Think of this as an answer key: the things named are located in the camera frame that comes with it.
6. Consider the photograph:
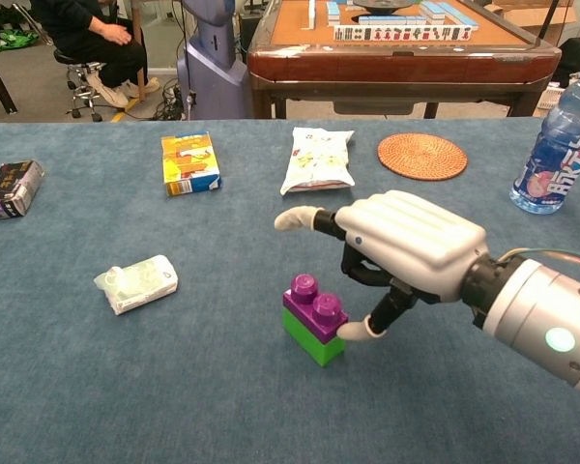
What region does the blue felt table cloth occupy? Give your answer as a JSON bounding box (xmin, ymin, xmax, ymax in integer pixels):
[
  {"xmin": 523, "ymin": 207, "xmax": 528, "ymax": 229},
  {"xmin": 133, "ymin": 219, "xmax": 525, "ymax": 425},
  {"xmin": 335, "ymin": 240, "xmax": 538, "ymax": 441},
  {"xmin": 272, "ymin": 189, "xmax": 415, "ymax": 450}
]
[{"xmin": 0, "ymin": 117, "xmax": 580, "ymax": 464}]

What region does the light blue robot pedestal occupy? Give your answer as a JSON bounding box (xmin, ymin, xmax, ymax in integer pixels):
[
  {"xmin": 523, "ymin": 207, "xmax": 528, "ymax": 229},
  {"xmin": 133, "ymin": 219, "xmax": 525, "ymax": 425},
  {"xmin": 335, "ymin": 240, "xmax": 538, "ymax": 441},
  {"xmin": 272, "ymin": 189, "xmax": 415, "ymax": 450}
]
[{"xmin": 176, "ymin": 0, "xmax": 254, "ymax": 121}]

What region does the purple building block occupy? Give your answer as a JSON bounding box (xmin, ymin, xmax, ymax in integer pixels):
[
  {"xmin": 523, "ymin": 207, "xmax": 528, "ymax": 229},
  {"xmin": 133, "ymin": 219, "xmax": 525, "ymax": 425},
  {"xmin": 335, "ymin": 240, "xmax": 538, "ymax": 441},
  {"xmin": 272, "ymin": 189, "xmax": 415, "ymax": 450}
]
[{"xmin": 282, "ymin": 274, "xmax": 350, "ymax": 345}]

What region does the brown mahjong table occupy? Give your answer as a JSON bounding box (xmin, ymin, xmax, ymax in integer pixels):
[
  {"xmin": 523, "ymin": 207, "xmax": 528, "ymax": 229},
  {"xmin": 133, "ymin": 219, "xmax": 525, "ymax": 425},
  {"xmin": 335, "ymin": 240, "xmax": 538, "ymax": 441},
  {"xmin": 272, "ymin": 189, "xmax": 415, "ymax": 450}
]
[{"xmin": 246, "ymin": 0, "xmax": 563, "ymax": 120}]

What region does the white snack bag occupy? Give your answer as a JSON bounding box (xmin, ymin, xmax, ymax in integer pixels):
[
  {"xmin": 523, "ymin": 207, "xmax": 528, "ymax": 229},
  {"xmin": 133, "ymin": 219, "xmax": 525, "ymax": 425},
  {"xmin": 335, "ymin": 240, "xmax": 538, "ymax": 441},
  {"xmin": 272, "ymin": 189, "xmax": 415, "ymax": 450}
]
[{"xmin": 279, "ymin": 126, "xmax": 357, "ymax": 196}]

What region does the blue capped drink bottle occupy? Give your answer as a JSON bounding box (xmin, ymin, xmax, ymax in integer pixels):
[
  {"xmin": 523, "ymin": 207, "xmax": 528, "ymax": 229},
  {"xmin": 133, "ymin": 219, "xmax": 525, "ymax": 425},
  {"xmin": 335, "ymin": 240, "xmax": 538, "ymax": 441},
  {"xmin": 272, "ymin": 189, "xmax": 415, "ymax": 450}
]
[{"xmin": 508, "ymin": 55, "xmax": 580, "ymax": 216}]

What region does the blue backed mahjong tile wall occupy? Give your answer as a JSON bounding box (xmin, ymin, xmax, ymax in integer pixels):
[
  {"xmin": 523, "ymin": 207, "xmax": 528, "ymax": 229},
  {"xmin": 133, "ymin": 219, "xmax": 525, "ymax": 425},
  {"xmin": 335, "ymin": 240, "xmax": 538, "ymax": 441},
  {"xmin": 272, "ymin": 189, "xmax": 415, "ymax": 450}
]
[
  {"xmin": 418, "ymin": 0, "xmax": 480, "ymax": 28},
  {"xmin": 357, "ymin": 14, "xmax": 429, "ymax": 27}
]

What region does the round woven rattan coaster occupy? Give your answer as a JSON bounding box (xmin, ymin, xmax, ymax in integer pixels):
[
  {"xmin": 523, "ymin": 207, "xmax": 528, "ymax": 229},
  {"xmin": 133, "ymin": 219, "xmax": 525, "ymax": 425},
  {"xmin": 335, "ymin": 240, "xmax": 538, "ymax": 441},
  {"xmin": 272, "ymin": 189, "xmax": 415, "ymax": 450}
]
[{"xmin": 377, "ymin": 132, "xmax": 469, "ymax": 182}]

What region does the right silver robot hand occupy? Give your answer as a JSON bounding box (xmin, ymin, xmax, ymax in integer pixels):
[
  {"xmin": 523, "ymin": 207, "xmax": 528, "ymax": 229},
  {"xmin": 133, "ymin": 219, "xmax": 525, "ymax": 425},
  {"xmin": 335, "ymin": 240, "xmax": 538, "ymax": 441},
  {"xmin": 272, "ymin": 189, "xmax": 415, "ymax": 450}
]
[{"xmin": 274, "ymin": 189, "xmax": 489, "ymax": 343}]

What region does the chrome wheeled stool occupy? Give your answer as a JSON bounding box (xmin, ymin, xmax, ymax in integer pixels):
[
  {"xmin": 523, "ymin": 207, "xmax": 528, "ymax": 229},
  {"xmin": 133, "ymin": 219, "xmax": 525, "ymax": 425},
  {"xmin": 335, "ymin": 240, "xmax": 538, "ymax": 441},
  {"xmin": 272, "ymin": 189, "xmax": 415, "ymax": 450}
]
[{"xmin": 52, "ymin": 47, "xmax": 108, "ymax": 123}]

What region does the green toy brick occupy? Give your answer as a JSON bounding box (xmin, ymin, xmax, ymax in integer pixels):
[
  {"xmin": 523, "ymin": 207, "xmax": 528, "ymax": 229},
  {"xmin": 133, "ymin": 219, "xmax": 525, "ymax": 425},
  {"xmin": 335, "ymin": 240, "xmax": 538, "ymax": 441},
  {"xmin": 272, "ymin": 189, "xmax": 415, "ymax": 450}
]
[{"xmin": 281, "ymin": 308, "xmax": 347, "ymax": 368}]

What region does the white green tissue packet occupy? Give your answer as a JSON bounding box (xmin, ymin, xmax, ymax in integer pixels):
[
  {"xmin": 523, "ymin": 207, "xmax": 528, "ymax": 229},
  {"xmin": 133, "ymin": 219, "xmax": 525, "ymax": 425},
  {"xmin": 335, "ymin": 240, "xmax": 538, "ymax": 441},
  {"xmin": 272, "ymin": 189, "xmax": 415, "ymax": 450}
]
[{"xmin": 93, "ymin": 254, "xmax": 180, "ymax": 316}]

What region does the green black bag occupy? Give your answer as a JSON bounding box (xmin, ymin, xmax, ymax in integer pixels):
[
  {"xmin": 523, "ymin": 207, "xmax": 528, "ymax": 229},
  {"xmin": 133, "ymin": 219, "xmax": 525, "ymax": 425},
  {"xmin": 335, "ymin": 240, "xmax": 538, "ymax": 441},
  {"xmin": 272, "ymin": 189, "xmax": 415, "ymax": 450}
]
[{"xmin": 0, "ymin": 4, "xmax": 43, "ymax": 53}]

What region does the seated person in black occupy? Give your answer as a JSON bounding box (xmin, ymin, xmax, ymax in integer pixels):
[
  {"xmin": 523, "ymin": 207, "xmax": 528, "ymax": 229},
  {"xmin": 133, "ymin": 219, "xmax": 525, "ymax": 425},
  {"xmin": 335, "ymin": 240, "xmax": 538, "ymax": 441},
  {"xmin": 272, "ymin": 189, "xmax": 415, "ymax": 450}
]
[{"xmin": 28, "ymin": 0, "xmax": 161, "ymax": 110}]

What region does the black snack carton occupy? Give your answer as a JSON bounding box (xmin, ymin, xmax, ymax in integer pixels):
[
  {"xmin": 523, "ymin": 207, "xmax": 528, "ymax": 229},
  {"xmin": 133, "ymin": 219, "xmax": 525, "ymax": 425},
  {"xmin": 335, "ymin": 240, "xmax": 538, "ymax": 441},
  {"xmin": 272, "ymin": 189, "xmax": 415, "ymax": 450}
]
[{"xmin": 0, "ymin": 159, "xmax": 46, "ymax": 221}]

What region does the yellow snack box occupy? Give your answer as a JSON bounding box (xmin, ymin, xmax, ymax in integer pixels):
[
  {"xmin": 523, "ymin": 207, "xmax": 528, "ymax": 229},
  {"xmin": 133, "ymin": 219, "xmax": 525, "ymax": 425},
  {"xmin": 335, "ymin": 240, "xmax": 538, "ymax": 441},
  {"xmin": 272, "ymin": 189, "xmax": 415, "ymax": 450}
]
[{"xmin": 160, "ymin": 130, "xmax": 223, "ymax": 198}]

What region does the face-up mahjong tile row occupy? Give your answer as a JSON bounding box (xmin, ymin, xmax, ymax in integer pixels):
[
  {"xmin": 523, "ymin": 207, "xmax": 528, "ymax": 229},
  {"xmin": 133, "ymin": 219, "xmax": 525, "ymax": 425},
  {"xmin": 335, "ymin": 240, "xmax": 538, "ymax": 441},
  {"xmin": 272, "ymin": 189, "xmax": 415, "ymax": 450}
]
[{"xmin": 333, "ymin": 24, "xmax": 479, "ymax": 43}]

